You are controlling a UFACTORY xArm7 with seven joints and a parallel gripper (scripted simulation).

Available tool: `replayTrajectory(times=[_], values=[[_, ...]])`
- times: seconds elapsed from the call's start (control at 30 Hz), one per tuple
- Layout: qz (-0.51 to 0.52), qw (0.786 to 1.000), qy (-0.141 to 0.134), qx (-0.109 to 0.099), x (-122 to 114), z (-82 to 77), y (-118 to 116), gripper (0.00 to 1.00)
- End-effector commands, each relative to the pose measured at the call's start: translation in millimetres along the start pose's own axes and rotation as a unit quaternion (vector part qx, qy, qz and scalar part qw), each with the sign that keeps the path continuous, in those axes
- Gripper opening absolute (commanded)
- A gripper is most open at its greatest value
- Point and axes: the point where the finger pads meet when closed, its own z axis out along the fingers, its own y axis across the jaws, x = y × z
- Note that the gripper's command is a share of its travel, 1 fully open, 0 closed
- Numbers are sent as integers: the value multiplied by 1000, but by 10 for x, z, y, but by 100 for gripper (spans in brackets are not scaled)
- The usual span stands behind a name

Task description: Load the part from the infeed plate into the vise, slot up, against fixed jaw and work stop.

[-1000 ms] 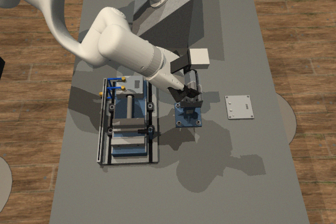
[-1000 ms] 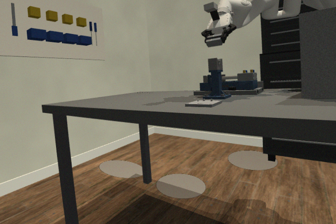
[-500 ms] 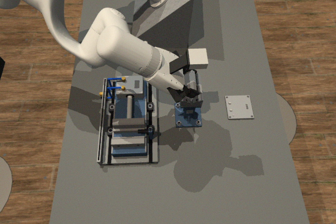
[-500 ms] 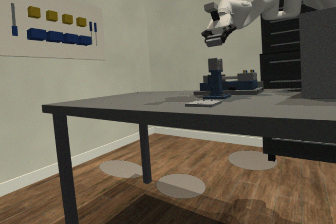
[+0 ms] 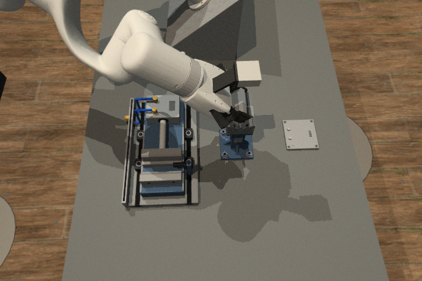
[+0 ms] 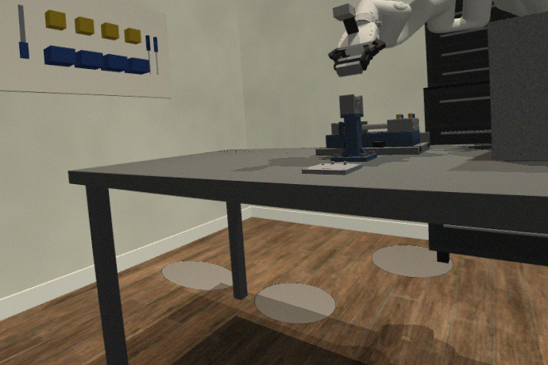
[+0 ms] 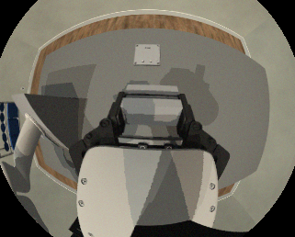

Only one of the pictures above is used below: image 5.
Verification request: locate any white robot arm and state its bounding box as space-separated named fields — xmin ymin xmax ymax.
xmin=28 ymin=0 xmax=262 ymax=97

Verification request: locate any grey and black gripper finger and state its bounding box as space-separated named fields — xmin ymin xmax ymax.
xmin=210 ymin=106 xmax=250 ymax=129
xmin=216 ymin=64 xmax=248 ymax=93

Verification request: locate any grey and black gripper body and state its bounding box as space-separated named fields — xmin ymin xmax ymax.
xmin=182 ymin=59 xmax=231 ymax=119

